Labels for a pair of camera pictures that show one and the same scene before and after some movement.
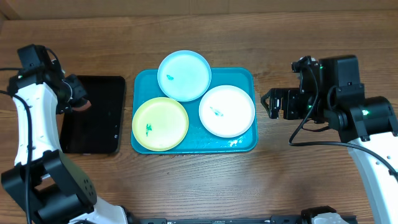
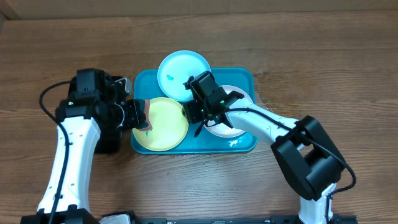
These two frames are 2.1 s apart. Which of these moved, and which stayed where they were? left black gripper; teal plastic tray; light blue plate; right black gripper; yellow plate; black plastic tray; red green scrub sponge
Moved: red green scrub sponge; left black gripper; right black gripper
Stayed: light blue plate; black plastic tray; yellow plate; teal plastic tray
